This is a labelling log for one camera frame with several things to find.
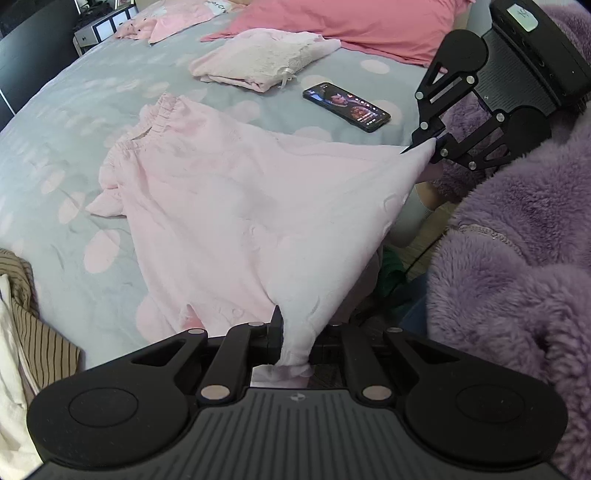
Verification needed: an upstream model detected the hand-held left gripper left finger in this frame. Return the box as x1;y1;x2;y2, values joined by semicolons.
130;305;284;402

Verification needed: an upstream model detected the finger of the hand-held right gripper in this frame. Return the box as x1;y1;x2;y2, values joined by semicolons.
429;111;514;172
403;66;479;155

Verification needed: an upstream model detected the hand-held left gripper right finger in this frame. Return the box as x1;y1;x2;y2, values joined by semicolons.
308;323;467;402

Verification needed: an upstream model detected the light pink garment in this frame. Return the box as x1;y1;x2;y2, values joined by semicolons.
85;93;437;384

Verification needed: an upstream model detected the black smartphone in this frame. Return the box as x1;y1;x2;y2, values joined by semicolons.
302;82;392;134

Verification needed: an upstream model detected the green cloth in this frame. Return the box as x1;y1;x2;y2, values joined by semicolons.
381;247;416;296

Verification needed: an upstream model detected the dark pink pillow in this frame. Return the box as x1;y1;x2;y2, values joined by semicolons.
201;0;476;69

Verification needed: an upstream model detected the purple fluffy robe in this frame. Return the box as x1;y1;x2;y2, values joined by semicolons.
425;0;591;480

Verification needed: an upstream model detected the folded pink lace garment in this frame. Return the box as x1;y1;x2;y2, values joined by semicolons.
188;28;342;93

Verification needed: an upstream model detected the brown striped garment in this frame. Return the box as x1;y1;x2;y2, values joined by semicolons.
0;249;83;398

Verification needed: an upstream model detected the pink printed pillow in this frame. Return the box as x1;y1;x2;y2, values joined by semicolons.
148;0;250;44

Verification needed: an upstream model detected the white garment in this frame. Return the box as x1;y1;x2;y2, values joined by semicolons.
0;274;43;474

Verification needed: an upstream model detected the grey polka dot bedsheet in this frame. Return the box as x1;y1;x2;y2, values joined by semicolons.
0;9;444;370

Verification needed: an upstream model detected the pink dotted cloth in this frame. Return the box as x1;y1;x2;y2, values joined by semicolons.
115;13;158;40

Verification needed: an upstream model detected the white and dark nightstand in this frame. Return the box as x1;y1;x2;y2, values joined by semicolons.
73;4;139;49

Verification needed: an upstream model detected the dark bag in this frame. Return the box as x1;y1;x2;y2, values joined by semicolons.
78;0;115;21

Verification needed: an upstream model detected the black sliding wardrobe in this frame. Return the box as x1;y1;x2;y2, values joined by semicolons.
0;0;84;116

